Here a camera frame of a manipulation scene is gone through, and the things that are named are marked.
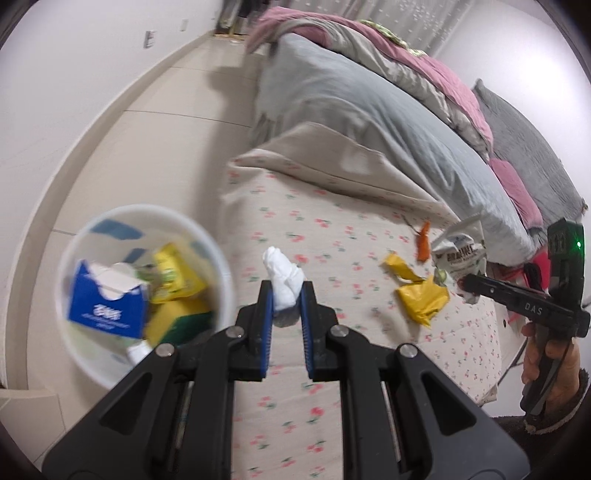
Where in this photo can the white printed snack bag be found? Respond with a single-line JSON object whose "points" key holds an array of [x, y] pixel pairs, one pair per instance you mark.
{"points": [[461, 254]]}

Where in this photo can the pink pillow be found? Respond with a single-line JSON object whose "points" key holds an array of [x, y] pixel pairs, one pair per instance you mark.
{"points": [[515, 189]]}

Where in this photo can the yellow snack bag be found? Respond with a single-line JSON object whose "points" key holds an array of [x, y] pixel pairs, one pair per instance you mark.
{"points": [[178, 274]]}

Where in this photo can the grey pillow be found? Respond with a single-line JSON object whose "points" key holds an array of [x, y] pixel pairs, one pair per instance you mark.
{"points": [[526, 138]]}

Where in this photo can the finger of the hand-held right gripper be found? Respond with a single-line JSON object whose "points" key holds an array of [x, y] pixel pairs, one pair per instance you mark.
{"points": [[482, 286]]}

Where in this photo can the beige duvet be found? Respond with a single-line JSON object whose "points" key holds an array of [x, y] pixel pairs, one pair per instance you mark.
{"points": [[323, 157]]}

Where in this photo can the white tissue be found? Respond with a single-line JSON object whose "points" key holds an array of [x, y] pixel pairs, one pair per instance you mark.
{"points": [[284, 281]]}

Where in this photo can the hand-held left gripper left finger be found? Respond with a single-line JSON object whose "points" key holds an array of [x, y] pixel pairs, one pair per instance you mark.
{"points": [[264, 332]]}

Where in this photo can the orange wrapper strip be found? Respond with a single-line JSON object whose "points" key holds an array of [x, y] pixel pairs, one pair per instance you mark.
{"points": [[425, 240]]}

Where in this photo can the pink quilt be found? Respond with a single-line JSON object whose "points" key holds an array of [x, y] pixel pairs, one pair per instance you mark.
{"points": [[415, 69]]}

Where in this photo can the grey blanket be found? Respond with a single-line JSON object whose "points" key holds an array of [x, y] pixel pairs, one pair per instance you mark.
{"points": [[360, 115]]}

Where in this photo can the dark hanging clothing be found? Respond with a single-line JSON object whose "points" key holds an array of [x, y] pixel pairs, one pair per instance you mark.
{"points": [[240, 16]]}

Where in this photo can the yellow wrapper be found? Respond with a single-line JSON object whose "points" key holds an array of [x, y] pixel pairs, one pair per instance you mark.
{"points": [[401, 267], [422, 300]]}

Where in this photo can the blue tissue box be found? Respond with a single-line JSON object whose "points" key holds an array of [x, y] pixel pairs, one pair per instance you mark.
{"points": [[106, 304]]}

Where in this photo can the person's right forearm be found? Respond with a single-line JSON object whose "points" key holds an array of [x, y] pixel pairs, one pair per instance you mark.
{"points": [[554, 443]]}

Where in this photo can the small green scrap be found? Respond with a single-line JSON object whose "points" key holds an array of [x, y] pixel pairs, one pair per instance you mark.
{"points": [[441, 276]]}

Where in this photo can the green floral cloth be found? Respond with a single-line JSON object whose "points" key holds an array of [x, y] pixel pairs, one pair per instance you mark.
{"points": [[392, 34]]}

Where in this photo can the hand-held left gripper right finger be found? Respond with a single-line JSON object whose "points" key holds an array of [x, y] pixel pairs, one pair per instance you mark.
{"points": [[306, 332]]}

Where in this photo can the white plastic bin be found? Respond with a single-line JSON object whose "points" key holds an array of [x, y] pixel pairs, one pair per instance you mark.
{"points": [[92, 364]]}

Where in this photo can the white wrapper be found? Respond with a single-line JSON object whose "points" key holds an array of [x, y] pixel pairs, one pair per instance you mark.
{"points": [[468, 293]]}

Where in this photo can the person's right hand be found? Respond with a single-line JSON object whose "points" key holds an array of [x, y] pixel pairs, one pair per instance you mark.
{"points": [[570, 369]]}

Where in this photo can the cherry print bed sheet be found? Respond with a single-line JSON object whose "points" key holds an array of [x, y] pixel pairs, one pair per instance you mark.
{"points": [[351, 258]]}

